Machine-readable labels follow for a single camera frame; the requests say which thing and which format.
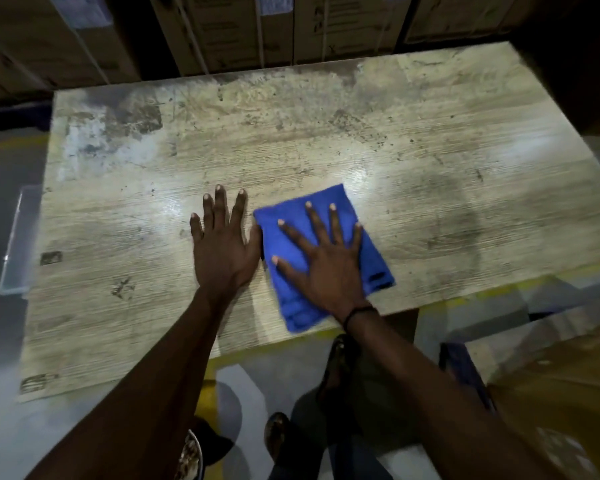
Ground person's right hand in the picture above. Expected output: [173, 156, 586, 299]
[271, 201, 376, 323]

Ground person's left hand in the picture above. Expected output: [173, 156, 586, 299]
[190, 184, 264, 303]

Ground blue cleaning cloth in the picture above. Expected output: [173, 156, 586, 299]
[253, 184, 396, 334]

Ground person's left forearm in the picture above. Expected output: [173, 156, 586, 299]
[25, 289, 233, 480]

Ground person's right forearm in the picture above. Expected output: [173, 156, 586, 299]
[347, 310, 568, 480]

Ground black wristband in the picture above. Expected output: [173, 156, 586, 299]
[342, 305, 379, 331]

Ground person's dark right shoe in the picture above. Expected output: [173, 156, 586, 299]
[320, 334, 361, 410]

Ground person's dark shoe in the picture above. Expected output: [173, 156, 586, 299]
[320, 334, 361, 410]
[264, 412, 291, 465]

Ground person's dark left shoe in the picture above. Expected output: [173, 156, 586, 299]
[264, 412, 291, 465]

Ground dark blue object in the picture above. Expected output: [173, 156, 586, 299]
[439, 342, 497, 411]

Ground clear plastic tray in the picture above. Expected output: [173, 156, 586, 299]
[0, 185, 43, 297]

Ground dark blue trousers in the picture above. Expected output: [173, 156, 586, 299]
[275, 340, 446, 480]

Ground patterned round plate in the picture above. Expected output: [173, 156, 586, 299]
[174, 429, 204, 480]

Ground yellowish cardboard box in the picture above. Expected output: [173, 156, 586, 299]
[485, 315, 600, 480]

